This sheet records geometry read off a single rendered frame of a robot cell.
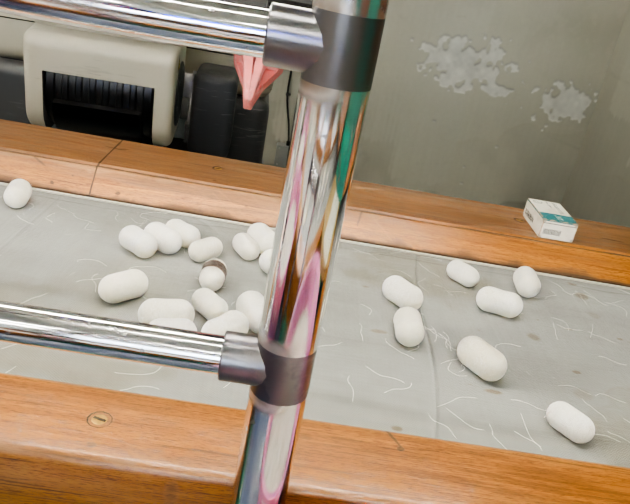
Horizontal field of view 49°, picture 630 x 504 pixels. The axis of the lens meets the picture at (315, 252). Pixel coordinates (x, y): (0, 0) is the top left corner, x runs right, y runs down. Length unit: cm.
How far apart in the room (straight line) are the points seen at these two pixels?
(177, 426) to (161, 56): 80
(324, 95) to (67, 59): 91
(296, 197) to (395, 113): 239
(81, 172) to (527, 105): 223
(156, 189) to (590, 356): 40
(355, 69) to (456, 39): 240
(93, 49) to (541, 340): 78
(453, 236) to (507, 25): 202
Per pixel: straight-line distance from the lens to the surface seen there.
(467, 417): 45
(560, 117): 280
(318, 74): 22
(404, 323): 49
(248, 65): 61
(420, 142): 266
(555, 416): 46
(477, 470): 37
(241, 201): 65
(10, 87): 146
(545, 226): 71
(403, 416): 43
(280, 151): 257
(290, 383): 26
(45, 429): 35
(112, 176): 67
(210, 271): 51
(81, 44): 110
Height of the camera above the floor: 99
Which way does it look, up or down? 24 degrees down
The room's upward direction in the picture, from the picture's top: 11 degrees clockwise
